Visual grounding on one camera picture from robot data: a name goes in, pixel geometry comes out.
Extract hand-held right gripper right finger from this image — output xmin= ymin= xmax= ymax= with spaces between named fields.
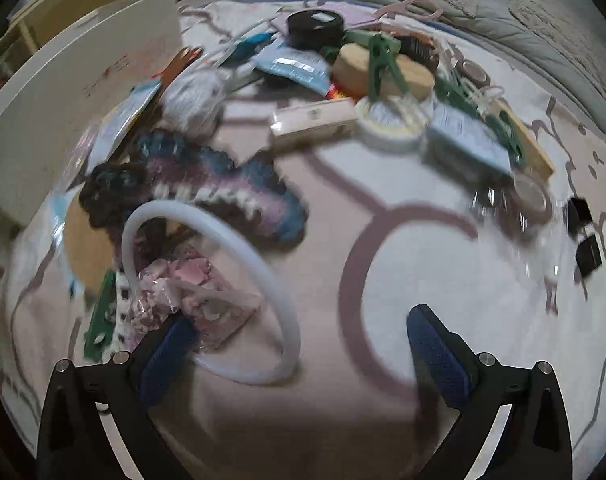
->
xmin=406 ymin=304 xmax=574 ymax=480

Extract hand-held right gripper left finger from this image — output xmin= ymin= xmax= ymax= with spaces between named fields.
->
xmin=36 ymin=312 xmax=201 ymax=480

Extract pink bead bag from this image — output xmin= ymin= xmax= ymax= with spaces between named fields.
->
xmin=132 ymin=254 xmax=262 ymax=352

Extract white plastic hoop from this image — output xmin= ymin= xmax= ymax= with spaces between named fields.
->
xmin=122 ymin=203 xmax=302 ymax=387

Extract multicolour crochet scrunchie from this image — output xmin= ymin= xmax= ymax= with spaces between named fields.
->
xmin=80 ymin=129 xmax=307 ymax=247

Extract white cardboard box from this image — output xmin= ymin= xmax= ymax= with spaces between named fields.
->
xmin=0 ymin=0 xmax=185 ymax=227

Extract green clothes clip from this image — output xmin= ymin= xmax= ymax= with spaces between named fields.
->
xmin=434 ymin=74 xmax=504 ymax=131
xmin=475 ymin=105 xmax=527 ymax=162
xmin=367 ymin=34 xmax=410 ymax=102
xmin=82 ymin=269 xmax=117 ymax=362

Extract printed blanket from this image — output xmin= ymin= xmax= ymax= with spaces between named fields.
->
xmin=0 ymin=0 xmax=606 ymax=480

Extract round wooden lid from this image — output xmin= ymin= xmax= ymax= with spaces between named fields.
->
xmin=64 ymin=199 xmax=120 ymax=292

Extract blue white mask packet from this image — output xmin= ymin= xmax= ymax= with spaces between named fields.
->
xmin=90 ymin=79 xmax=162 ymax=162
xmin=47 ymin=189 xmax=85 ymax=287
xmin=254 ymin=41 xmax=332 ymax=94

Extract brown washi tape roll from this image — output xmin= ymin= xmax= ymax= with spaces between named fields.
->
xmin=502 ymin=174 xmax=554 ymax=237
xmin=454 ymin=56 xmax=490 ymax=87

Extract black binder clips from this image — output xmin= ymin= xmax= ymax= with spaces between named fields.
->
xmin=574 ymin=236 xmax=604 ymax=277

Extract small black cup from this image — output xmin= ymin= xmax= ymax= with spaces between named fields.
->
xmin=564 ymin=196 xmax=594 ymax=234

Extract white printed packet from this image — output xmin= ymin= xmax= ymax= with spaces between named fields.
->
xmin=427 ymin=104 xmax=514 ymax=174

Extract wooden oval box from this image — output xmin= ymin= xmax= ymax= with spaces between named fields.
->
xmin=332 ymin=41 xmax=435 ymax=102
xmin=492 ymin=99 xmax=557 ymax=177

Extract white tape roll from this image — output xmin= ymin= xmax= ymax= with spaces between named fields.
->
xmin=354 ymin=96 xmax=430 ymax=152

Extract white crochet ball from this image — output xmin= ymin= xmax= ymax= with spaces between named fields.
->
xmin=159 ymin=71 xmax=227 ymax=137

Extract beige small box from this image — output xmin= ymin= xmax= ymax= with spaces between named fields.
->
xmin=269 ymin=99 xmax=360 ymax=149

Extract brown leather piece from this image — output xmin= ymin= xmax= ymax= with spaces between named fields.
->
xmin=165 ymin=46 xmax=205 ymax=81

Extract teal clip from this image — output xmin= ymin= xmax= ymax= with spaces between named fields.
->
xmin=222 ymin=31 xmax=277 ymax=67

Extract black round jar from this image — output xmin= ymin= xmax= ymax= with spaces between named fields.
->
xmin=286 ymin=9 xmax=346 ymax=52

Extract pink scissors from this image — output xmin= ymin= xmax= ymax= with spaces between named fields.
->
xmin=372 ymin=0 xmax=445 ymax=22

